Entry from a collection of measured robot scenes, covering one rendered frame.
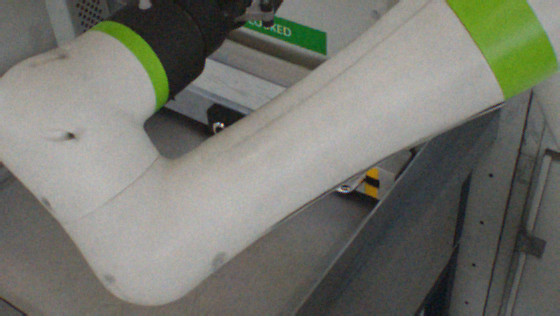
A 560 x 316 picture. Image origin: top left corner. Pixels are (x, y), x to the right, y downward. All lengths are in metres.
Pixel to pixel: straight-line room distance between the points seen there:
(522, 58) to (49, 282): 0.68
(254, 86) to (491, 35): 0.55
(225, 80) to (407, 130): 0.55
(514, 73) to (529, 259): 0.85
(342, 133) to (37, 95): 0.23
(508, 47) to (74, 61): 0.33
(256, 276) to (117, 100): 0.43
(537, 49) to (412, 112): 0.10
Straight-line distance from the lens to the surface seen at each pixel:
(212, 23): 0.70
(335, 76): 0.58
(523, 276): 1.44
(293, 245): 1.01
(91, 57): 0.62
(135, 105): 0.63
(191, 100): 1.15
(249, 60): 0.97
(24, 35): 1.36
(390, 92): 0.57
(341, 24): 0.91
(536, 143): 1.25
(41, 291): 1.03
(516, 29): 0.57
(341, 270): 0.93
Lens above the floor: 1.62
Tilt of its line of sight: 40 degrees down
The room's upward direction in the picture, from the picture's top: 4 degrees counter-clockwise
